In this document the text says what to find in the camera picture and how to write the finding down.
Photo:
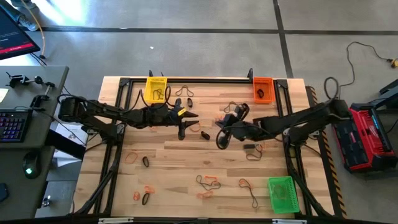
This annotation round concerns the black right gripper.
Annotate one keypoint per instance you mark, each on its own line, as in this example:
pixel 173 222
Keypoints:
pixel 245 130

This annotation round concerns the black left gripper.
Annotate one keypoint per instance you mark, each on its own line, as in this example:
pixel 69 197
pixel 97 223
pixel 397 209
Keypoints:
pixel 174 118

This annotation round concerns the yellow plastic basket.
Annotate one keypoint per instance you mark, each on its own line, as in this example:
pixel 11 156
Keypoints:
pixel 155 81

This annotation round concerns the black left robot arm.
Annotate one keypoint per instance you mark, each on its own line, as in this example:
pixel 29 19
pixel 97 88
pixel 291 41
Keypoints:
pixel 105 112

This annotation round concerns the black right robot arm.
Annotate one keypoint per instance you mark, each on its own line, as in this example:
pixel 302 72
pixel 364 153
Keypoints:
pixel 295 119

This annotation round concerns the orange plastic basket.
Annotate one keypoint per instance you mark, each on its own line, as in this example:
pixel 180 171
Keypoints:
pixel 267 84

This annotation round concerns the green plastic basket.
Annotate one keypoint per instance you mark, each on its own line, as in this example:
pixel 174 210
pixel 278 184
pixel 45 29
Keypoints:
pixel 292 205

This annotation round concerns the yellow black hazard strip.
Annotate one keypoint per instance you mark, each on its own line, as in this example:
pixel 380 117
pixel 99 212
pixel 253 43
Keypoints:
pixel 331 165

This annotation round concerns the white papers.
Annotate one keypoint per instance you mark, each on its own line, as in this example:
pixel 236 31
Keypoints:
pixel 62 127

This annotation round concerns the red black tool case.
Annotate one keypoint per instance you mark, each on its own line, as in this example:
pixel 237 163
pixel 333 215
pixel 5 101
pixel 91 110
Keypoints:
pixel 367 140

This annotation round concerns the black desk clamp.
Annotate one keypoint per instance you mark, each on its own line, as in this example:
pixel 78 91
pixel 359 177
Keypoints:
pixel 38 100
pixel 15 80

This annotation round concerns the small silver metal fitting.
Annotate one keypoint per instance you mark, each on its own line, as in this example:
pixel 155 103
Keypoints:
pixel 46 201

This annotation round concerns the black computer mouse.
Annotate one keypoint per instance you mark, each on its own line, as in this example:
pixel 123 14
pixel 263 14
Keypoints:
pixel 31 165

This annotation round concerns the dark blue black case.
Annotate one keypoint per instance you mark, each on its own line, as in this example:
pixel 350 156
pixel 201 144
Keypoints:
pixel 388 91

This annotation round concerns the black keyboard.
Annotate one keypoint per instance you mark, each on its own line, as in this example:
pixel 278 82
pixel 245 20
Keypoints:
pixel 14 124

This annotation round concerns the grey desk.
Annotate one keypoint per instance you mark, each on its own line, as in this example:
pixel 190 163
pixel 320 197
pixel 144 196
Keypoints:
pixel 12 149

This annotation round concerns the yellow plug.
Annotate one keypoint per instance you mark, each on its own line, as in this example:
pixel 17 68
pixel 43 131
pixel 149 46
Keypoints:
pixel 394 63

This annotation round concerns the white paper note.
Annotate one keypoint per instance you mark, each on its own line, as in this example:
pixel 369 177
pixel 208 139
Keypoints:
pixel 3 95

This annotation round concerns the person's leg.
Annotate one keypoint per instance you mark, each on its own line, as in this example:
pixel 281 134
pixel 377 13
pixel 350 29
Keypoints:
pixel 28 23

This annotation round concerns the black computer monitor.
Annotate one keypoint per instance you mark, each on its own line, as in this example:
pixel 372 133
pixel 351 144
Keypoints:
pixel 12 34

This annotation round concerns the black aluminium table frame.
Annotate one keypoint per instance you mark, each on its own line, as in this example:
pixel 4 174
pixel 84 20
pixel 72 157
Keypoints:
pixel 211 80

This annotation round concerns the silver metal bracket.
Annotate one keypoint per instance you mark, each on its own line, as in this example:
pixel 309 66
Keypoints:
pixel 115 220
pixel 289 221

